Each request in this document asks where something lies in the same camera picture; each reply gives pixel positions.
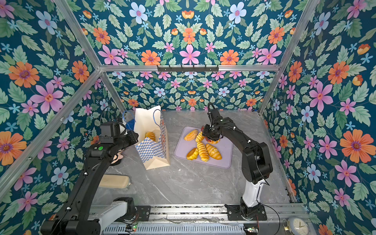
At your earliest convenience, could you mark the long twisted bread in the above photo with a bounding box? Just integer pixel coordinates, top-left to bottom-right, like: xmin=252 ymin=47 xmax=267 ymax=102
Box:
xmin=195 ymin=131 xmax=205 ymax=143

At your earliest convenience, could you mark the lilac plastic tray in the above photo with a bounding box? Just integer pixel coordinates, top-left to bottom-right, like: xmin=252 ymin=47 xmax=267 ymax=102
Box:
xmin=174 ymin=126 xmax=234 ymax=169

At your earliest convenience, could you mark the large braided bread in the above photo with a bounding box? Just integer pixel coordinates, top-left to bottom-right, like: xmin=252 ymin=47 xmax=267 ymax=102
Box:
xmin=145 ymin=132 xmax=156 ymax=142

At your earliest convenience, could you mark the blue checkered paper bag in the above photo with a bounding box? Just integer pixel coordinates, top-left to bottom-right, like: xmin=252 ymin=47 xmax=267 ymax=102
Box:
xmin=134 ymin=106 xmax=170 ymax=170

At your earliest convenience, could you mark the round sugared bread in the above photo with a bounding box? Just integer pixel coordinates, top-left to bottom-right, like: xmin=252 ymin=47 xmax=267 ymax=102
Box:
xmin=184 ymin=129 xmax=198 ymax=141

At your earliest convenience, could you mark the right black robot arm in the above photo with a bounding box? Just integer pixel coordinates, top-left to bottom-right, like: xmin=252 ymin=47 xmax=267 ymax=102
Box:
xmin=203 ymin=109 xmax=273 ymax=220

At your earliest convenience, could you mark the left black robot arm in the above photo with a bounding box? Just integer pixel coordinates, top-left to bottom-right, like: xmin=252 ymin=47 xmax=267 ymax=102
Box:
xmin=40 ymin=131 xmax=139 ymax=235

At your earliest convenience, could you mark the beige long bread loaf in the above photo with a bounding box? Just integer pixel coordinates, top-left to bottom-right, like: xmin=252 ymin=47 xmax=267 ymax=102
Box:
xmin=99 ymin=174 xmax=131 ymax=189

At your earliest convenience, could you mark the plush doll pink shirt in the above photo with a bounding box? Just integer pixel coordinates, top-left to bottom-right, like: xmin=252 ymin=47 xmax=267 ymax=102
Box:
xmin=108 ymin=147 xmax=124 ymax=166

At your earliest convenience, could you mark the alarm clock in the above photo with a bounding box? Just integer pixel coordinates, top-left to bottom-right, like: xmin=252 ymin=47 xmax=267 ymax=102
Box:
xmin=283 ymin=216 xmax=310 ymax=235

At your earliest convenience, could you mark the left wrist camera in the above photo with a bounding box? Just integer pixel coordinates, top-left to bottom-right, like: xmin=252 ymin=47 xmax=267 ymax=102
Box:
xmin=100 ymin=121 xmax=121 ymax=144

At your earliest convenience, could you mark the black hook rail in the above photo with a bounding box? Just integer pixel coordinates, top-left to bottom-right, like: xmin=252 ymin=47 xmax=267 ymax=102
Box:
xmin=157 ymin=65 xmax=219 ymax=72

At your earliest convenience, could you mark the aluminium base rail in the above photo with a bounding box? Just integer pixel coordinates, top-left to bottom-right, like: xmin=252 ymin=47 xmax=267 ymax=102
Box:
xmin=88 ymin=203 xmax=310 ymax=224

